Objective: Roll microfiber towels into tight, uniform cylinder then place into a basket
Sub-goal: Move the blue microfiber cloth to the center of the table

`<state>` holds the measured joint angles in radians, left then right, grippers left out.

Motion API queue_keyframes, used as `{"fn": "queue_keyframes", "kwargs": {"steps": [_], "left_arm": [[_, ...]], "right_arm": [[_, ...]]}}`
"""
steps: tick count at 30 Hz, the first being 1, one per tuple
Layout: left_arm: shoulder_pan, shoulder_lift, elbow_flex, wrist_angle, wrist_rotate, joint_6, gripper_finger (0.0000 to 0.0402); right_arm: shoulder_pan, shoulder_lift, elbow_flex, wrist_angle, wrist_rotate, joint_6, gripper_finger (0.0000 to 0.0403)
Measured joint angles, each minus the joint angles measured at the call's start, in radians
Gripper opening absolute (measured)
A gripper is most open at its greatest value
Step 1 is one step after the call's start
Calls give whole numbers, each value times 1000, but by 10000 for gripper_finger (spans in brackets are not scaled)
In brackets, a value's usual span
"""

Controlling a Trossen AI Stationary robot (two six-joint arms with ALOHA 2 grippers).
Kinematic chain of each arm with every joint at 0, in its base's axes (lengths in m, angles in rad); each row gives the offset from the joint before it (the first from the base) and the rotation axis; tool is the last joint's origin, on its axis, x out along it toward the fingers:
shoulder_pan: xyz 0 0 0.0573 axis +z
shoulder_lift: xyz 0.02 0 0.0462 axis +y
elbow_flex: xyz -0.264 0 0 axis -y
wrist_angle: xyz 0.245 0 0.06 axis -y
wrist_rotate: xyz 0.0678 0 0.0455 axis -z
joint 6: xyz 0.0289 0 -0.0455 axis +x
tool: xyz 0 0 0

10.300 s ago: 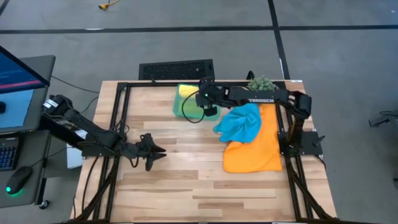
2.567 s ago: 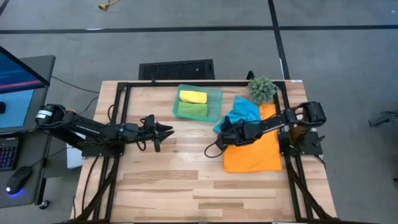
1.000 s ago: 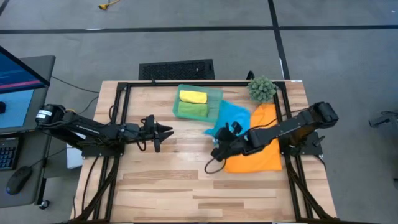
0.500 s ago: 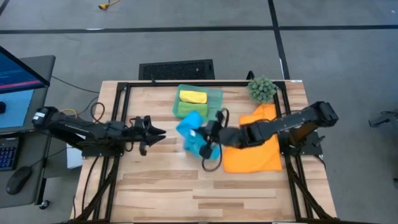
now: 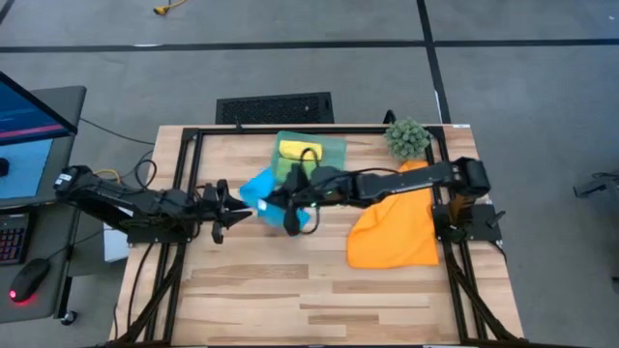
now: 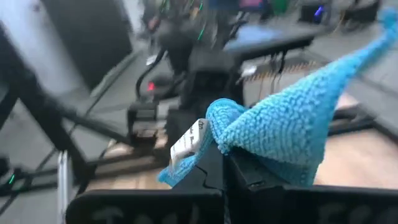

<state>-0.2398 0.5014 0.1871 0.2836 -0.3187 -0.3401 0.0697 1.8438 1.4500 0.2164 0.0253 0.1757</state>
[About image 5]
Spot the computer monitor with blue screen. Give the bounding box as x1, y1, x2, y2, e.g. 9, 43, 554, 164
0, 71, 78, 147

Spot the artificial green potted plant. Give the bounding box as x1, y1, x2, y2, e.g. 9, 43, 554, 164
384, 117, 431, 163

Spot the orange microfiber towel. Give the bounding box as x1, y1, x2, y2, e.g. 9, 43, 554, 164
346, 159, 440, 270

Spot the blue microfiber towel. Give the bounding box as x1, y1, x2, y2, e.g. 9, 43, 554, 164
239, 167, 310, 232

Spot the black aluminium table frame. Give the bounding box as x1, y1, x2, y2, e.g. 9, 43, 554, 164
110, 125, 526, 348

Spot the green microfiber towel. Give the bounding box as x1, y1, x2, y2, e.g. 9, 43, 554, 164
275, 158, 310, 183

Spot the grey side desk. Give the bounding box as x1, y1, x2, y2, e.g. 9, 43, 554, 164
0, 85, 87, 324

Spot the yellow floor cable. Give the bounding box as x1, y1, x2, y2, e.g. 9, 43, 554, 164
153, 0, 188, 15

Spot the light blue flat panel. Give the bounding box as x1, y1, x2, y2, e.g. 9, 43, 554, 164
0, 138, 54, 200

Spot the black computer mouse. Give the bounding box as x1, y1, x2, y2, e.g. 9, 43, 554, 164
9, 258, 51, 305

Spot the teal translucent plastic basket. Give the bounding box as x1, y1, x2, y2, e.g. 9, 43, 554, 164
270, 130, 348, 188

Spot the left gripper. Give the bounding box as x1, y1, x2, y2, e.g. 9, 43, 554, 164
200, 179, 254, 245

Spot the backlit black keyboard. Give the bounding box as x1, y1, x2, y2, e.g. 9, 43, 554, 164
0, 215, 31, 266

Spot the yellow microfiber towel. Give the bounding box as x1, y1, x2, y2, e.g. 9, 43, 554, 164
279, 139, 324, 161

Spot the yellow cable loop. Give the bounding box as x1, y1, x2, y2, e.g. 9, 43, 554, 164
94, 167, 121, 185

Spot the black floor stand with cables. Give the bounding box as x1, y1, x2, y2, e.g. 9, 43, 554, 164
573, 169, 619, 199

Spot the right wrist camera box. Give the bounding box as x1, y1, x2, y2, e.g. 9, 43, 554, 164
283, 202, 304, 237

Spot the white box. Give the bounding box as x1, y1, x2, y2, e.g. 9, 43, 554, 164
103, 226, 132, 264

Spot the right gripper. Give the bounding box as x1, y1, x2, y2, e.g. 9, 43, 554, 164
263, 166, 342, 210

